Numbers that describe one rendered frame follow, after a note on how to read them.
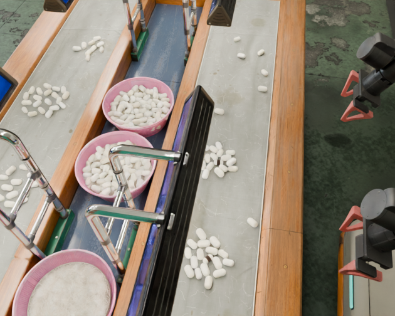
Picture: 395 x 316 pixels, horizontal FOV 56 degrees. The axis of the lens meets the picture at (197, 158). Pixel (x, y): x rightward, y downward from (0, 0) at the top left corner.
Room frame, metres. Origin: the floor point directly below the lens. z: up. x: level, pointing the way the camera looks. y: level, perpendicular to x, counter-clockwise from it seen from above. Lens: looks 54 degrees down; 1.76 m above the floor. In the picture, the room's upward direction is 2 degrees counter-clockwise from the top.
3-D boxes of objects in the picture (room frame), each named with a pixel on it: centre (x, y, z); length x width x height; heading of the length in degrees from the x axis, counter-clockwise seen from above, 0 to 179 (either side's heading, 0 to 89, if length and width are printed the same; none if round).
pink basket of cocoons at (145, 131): (0.99, 0.21, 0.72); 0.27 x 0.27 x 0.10
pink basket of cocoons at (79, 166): (0.72, 0.27, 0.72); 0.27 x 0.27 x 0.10
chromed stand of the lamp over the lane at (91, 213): (0.42, 0.13, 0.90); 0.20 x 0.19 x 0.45; 168
